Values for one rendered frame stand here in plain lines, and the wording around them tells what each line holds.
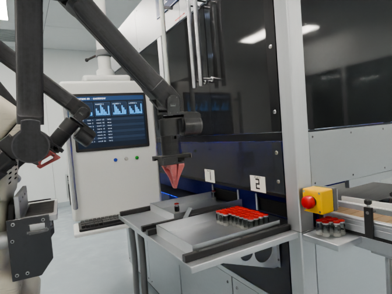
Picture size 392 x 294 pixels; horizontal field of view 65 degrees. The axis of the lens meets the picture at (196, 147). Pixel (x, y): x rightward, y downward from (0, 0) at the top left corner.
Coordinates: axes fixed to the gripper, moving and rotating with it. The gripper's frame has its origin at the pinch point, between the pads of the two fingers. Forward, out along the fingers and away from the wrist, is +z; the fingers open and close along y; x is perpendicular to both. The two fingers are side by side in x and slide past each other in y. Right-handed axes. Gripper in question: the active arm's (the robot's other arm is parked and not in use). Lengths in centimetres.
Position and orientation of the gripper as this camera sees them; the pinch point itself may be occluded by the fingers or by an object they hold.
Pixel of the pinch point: (174, 185)
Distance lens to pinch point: 91.4
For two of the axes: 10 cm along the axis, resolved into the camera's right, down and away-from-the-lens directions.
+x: -4.9, 0.1, 8.7
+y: 8.7, -1.0, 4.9
